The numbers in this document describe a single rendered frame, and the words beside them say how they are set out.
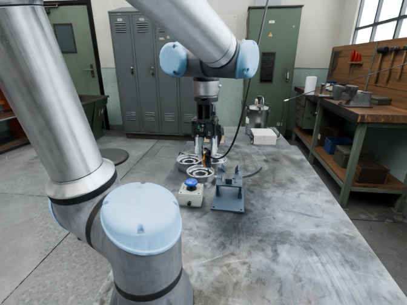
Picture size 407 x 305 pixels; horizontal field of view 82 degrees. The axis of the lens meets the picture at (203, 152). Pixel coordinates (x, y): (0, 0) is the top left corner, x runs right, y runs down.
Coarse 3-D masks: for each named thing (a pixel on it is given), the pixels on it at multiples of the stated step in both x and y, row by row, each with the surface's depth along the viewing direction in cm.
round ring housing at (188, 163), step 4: (180, 156) 101; (184, 156) 103; (188, 156) 103; (192, 156) 103; (196, 156) 102; (184, 160) 99; (188, 160) 101; (192, 160) 100; (180, 164) 95; (184, 164) 94; (188, 164) 94; (192, 164) 94; (196, 164) 95; (200, 164) 98; (180, 168) 96; (184, 168) 95
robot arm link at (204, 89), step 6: (198, 84) 64; (204, 84) 63; (210, 84) 63; (216, 84) 65; (198, 90) 64; (204, 90) 64; (210, 90) 64; (216, 90) 65; (198, 96) 66; (204, 96) 65; (210, 96) 65; (216, 96) 67
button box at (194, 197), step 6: (186, 186) 76; (198, 186) 76; (180, 192) 72; (186, 192) 72; (192, 192) 72; (198, 192) 72; (180, 198) 73; (186, 198) 72; (192, 198) 72; (198, 198) 72; (180, 204) 73; (186, 204) 73; (192, 204) 73; (198, 204) 72
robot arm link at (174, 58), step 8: (168, 48) 52; (176, 48) 50; (184, 48) 51; (160, 56) 53; (168, 56) 52; (176, 56) 51; (184, 56) 51; (192, 56) 51; (160, 64) 54; (168, 64) 53; (176, 64) 52; (184, 64) 52; (192, 64) 52; (168, 72) 53; (176, 72) 52; (184, 72) 53; (192, 72) 53; (200, 72) 52
